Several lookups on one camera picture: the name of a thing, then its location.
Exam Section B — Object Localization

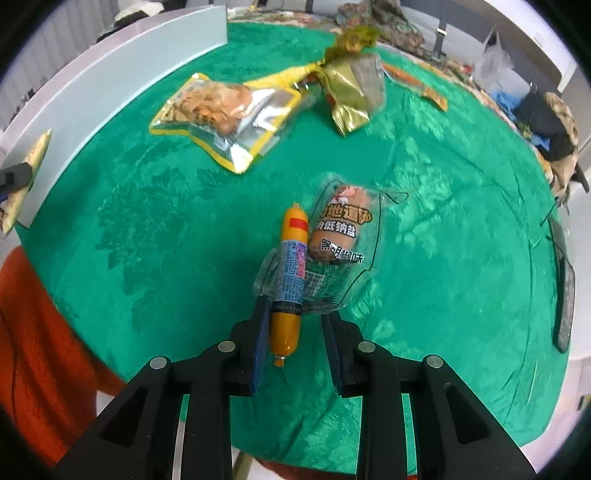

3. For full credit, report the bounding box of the clear plastic bag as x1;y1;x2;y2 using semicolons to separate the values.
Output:
475;27;514;89

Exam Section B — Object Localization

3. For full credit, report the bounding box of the clear-packed brown sausage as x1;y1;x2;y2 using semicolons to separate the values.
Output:
252;178;409;318

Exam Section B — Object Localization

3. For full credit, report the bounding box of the clear bag of round snacks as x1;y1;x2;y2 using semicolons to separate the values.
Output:
318;25;387;137

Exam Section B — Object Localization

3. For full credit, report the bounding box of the yellow printed snack packet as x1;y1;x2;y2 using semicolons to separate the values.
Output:
0;129;52;239

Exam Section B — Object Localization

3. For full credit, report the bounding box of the green patterned tablecloth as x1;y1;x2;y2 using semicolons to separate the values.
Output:
14;21;579;477

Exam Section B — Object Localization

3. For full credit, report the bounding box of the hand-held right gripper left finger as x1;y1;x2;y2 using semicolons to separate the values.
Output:
55;295;271;480

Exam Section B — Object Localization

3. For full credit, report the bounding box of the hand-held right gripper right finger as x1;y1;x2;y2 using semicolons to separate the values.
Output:
322;315;536;480

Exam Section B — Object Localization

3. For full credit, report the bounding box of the white board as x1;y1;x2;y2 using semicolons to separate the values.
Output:
0;4;229;230

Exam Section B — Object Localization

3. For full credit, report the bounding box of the orange cloth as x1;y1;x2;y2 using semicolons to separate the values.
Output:
0;244;132;480

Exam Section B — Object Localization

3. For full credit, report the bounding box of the grey headboard cushion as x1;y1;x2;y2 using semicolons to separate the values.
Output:
496;0;591;95
434;0;497;63

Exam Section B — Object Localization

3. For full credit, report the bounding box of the tan patterned garment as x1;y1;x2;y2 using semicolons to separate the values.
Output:
541;91;581;197

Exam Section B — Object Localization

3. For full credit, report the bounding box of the white cloth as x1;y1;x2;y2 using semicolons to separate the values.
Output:
115;0;158;25

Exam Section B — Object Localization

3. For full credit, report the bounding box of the black garment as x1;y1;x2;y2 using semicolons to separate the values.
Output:
512;92;575;158

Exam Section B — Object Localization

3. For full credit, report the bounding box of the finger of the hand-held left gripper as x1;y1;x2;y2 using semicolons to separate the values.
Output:
0;161;34;193

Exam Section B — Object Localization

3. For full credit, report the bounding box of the dark patterned cloth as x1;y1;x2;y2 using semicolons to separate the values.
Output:
336;0;445;63

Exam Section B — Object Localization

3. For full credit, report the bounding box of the black flat device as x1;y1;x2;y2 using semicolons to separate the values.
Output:
549;217;577;354

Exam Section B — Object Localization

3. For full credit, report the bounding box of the thin orange snack stick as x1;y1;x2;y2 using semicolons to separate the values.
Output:
382;62;449;112

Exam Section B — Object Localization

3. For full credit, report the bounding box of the large yellow snack pouch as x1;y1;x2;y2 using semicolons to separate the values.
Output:
150;73;319;175

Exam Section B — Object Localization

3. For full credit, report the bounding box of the blue cloth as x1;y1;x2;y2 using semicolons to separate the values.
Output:
490;90;523;121

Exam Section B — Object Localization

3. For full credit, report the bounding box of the orange sausage stick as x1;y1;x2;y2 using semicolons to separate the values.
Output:
269;203;309;368

